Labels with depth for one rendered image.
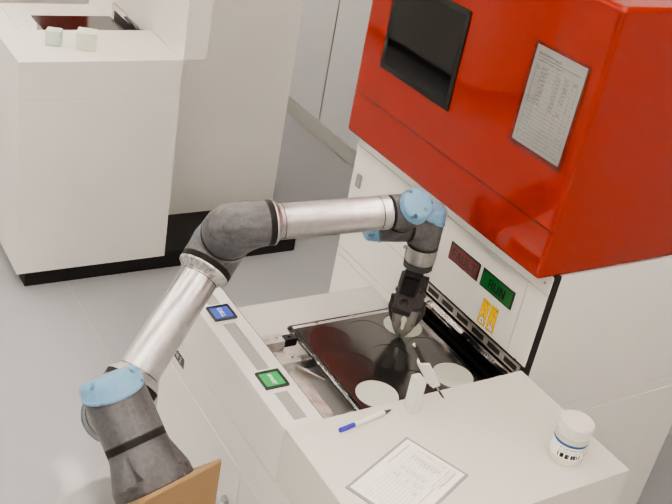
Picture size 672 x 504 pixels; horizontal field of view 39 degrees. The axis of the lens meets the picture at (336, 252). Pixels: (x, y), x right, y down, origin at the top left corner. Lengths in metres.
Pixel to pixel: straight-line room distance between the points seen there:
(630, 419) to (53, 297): 2.32
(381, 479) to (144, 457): 0.44
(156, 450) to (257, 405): 0.32
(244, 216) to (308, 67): 4.01
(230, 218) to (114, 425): 0.47
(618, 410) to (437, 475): 0.88
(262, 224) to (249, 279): 2.31
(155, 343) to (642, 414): 1.41
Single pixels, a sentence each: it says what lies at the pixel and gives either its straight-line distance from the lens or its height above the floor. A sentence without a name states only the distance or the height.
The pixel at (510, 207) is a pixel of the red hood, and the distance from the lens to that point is 2.11.
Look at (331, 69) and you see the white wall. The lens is 5.63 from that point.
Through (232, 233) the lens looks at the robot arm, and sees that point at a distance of 1.89.
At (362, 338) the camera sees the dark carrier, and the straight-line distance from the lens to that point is 2.31.
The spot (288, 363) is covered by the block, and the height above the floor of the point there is 0.91.
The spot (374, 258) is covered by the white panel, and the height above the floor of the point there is 0.90.
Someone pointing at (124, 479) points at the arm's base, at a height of 0.96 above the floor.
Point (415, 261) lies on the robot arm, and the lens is 2.21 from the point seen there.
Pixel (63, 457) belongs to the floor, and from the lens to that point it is 3.22.
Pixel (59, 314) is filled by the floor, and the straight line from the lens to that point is 3.86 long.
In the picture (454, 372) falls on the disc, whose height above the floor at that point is 0.90.
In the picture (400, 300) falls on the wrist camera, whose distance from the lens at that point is 2.19.
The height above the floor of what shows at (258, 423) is 0.90.
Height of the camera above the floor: 2.18
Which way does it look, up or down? 29 degrees down
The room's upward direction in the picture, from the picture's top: 11 degrees clockwise
